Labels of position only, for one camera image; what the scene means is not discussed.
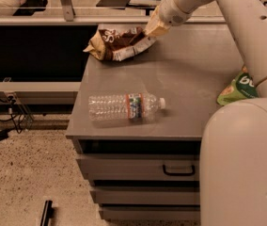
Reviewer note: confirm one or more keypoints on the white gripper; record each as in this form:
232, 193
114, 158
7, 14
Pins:
170, 12

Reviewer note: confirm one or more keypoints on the brown chip bag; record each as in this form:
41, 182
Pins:
118, 45

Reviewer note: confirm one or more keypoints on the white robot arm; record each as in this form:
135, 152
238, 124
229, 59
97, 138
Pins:
233, 153

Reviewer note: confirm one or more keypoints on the clear plastic water bottle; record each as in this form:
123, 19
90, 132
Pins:
130, 106

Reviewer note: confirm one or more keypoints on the green snack bag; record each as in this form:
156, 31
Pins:
241, 87

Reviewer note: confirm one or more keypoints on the grey drawer cabinet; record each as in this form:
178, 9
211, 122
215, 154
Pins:
122, 160

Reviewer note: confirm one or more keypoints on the black drawer handle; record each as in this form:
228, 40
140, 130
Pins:
179, 171

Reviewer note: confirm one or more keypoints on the black floor bracket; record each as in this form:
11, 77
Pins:
47, 213

